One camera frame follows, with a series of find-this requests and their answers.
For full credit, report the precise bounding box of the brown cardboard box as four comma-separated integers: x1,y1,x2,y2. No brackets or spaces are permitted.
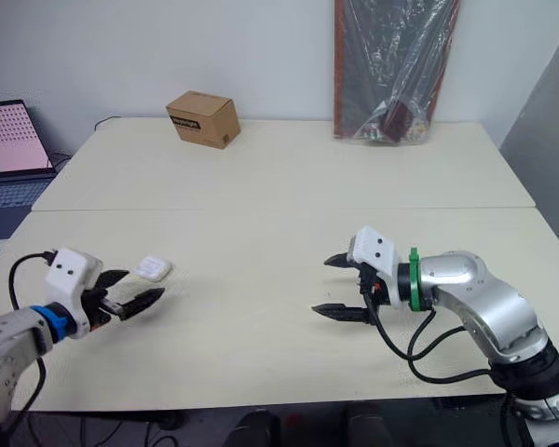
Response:
165,89,242,151

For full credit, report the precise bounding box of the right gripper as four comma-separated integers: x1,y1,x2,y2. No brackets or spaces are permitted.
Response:
310,251,389,325

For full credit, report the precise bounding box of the laptop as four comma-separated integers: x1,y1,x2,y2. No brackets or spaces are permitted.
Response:
0,98,60,255

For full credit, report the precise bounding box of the white earbud case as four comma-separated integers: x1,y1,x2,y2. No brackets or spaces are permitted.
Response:
130,254,174,283

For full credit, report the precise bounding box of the plastic-wrapped dark board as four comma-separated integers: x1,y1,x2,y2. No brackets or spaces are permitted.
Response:
333,0,462,146

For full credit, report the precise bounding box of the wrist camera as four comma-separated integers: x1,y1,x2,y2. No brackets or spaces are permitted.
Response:
348,225,401,307
45,248,104,340

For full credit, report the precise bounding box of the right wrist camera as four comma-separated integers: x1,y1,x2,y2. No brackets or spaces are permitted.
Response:
348,225,401,307

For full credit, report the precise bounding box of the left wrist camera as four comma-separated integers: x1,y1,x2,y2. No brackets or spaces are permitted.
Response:
45,248,104,340

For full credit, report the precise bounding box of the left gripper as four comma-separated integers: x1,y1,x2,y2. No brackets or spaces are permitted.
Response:
82,268,166,328

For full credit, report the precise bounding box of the robot body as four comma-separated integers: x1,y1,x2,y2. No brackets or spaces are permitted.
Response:
157,402,509,447

